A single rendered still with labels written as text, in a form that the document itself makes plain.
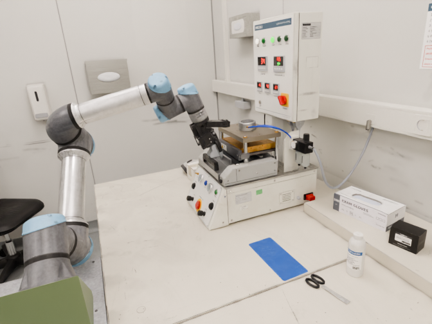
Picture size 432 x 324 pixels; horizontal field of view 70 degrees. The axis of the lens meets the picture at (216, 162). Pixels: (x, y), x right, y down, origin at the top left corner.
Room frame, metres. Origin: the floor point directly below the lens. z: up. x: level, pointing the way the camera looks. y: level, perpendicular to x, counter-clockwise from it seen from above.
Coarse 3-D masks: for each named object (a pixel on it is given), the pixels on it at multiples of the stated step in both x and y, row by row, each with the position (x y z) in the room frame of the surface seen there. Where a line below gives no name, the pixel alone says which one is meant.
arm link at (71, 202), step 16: (64, 144) 1.11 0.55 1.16; (80, 144) 1.14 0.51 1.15; (64, 160) 1.10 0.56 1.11; (80, 160) 1.11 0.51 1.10; (64, 176) 1.05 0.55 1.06; (80, 176) 1.06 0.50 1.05; (64, 192) 1.00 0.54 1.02; (80, 192) 1.02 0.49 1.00; (64, 208) 0.96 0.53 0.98; (80, 208) 0.98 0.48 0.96; (80, 224) 0.92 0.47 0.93; (80, 240) 0.88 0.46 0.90; (80, 256) 0.87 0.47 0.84
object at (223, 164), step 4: (224, 156) 1.30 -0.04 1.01; (216, 160) 1.37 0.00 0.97; (220, 160) 1.35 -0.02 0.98; (224, 160) 1.30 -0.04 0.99; (228, 160) 1.26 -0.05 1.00; (204, 164) 1.35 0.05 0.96; (208, 164) 1.33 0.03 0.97; (220, 164) 1.31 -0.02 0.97; (224, 164) 1.31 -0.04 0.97; (228, 164) 1.26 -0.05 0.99; (232, 164) 1.30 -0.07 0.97; (208, 168) 1.30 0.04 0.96; (212, 168) 1.26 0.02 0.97; (220, 168) 1.26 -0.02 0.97; (224, 168) 1.25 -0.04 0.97; (212, 172) 1.26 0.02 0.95; (216, 172) 1.22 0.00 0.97; (220, 172) 1.21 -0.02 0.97; (216, 176) 1.22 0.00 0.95
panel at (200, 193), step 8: (200, 168) 1.41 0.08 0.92; (208, 176) 1.30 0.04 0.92; (200, 184) 1.35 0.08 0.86; (216, 184) 1.21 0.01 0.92; (192, 192) 1.39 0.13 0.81; (200, 192) 1.32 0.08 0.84; (208, 192) 1.25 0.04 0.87; (200, 200) 1.28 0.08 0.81; (208, 200) 1.22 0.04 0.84; (216, 200) 1.16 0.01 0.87; (200, 208) 1.25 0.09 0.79; (208, 208) 1.19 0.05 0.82; (200, 216) 1.23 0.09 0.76; (208, 216) 1.16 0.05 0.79; (208, 224) 1.14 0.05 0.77
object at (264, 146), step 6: (222, 138) 1.43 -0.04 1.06; (228, 138) 1.42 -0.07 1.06; (234, 144) 1.31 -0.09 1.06; (240, 144) 1.31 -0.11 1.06; (252, 144) 1.30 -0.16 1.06; (258, 144) 1.29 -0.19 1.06; (264, 144) 1.29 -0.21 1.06; (270, 144) 1.30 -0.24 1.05; (252, 150) 1.26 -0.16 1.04; (258, 150) 1.28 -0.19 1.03; (264, 150) 1.29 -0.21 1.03; (270, 150) 1.30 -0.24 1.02
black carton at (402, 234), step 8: (400, 224) 0.90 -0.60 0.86; (408, 224) 0.89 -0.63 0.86; (392, 232) 0.89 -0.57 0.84; (400, 232) 0.87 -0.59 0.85; (408, 232) 0.85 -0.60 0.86; (416, 232) 0.85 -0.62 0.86; (424, 232) 0.84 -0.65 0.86; (392, 240) 0.88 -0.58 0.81; (400, 240) 0.86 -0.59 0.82; (408, 240) 0.84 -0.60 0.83; (416, 240) 0.83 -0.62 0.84; (424, 240) 0.85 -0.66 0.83; (408, 248) 0.84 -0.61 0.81; (416, 248) 0.83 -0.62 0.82
